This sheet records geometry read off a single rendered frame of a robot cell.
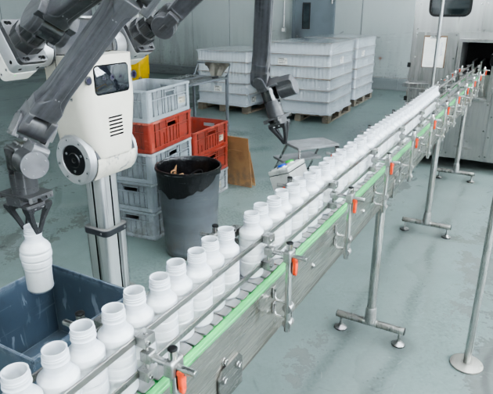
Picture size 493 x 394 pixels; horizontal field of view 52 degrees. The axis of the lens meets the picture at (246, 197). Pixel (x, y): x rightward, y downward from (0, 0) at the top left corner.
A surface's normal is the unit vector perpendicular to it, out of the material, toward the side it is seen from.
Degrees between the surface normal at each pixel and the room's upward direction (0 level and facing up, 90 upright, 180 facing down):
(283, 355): 0
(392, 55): 90
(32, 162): 89
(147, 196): 90
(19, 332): 90
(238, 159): 102
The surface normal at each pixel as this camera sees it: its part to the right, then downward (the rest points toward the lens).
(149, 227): -0.40, 0.32
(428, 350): 0.00, -0.94
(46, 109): 0.37, 0.66
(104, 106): 0.87, 0.17
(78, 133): -0.48, 0.47
